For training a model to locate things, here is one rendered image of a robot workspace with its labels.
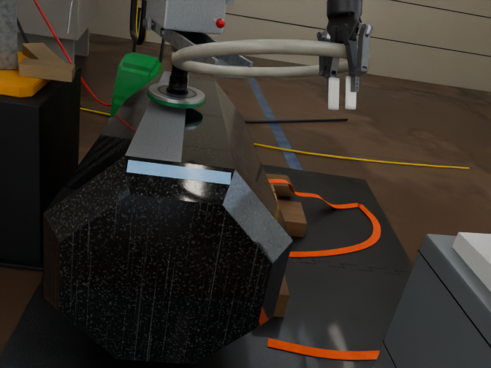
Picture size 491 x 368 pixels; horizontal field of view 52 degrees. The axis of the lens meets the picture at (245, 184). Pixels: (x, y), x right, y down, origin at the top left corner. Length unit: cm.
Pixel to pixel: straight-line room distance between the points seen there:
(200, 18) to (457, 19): 617
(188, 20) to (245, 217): 70
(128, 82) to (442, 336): 267
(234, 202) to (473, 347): 73
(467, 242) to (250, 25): 569
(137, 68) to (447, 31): 514
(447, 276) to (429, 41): 639
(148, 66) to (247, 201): 209
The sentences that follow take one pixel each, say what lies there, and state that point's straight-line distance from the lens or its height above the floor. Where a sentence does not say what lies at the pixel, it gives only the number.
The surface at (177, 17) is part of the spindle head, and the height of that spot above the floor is 115.
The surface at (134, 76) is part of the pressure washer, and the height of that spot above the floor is 47.
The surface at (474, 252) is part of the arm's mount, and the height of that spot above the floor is 84.
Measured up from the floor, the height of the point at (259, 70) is 109.
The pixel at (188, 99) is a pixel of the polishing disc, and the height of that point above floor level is 86.
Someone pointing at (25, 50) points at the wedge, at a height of 81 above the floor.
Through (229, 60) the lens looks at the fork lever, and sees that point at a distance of 164.
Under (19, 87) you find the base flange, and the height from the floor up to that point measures 78.
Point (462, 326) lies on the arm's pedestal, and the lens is 133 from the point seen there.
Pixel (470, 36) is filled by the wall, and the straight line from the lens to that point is 789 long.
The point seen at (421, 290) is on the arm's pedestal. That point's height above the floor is 66.
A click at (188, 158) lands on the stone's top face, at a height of 80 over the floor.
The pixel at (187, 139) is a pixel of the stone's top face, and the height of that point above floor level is 80.
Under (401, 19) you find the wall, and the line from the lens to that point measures 737.
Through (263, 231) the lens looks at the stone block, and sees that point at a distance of 158.
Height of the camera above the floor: 144
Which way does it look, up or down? 26 degrees down
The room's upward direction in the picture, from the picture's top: 11 degrees clockwise
